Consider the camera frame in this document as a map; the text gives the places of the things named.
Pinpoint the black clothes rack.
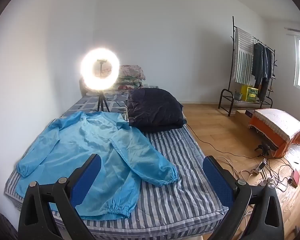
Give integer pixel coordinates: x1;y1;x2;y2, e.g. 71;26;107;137
218;16;278;117

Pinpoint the red notebook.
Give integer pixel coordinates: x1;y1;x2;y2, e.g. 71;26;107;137
291;169;300;187

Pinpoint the striped bed sheet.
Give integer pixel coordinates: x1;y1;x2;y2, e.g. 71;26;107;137
4;122;229;240

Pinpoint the black tripod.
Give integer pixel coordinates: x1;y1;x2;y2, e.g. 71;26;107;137
96;90;110;112

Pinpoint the cardboard box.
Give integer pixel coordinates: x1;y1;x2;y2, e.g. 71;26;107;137
235;110;250;128

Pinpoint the yellow crate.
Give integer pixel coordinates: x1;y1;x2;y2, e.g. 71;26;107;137
241;85;259;103

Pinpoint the blue plaid bed sheet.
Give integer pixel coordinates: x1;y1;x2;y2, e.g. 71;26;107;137
61;92;130;120

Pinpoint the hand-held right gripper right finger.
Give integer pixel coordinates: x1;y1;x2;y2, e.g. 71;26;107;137
202;155;285;240

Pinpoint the black floor device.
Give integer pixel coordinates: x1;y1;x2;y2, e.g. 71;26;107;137
255;141;273;158

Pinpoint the black floor cable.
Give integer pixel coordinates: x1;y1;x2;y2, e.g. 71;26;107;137
185;123;263;159

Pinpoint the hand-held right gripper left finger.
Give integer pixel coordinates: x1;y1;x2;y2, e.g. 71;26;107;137
18;153;101;240

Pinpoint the tangle of cables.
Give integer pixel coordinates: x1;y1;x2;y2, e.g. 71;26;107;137
265;159;294;188

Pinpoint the white power strip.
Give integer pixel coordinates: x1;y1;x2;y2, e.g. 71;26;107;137
261;175;278;188
251;159;267;175

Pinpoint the ring light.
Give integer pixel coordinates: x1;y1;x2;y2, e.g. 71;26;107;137
80;47;120;90

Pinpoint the floral folded quilt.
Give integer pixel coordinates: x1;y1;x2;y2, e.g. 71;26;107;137
118;65;146;80

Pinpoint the floral pink pillow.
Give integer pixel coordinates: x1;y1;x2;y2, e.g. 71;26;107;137
115;77;143;90

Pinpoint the dark grey hanging coat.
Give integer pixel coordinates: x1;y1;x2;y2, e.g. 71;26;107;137
251;42;269;102

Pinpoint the orange ottoman with white cover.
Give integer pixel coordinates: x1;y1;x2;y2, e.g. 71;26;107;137
248;108;300;158

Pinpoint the light blue jacket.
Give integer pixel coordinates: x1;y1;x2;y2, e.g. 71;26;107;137
15;111;179;221

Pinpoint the black phone holder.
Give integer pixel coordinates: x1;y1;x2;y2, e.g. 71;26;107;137
97;59;108;78

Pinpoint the blue denim hanging garment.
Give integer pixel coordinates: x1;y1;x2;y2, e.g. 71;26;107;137
264;46;275;80

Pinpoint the striped hanging towel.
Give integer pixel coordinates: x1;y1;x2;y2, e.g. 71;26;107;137
234;27;254;85

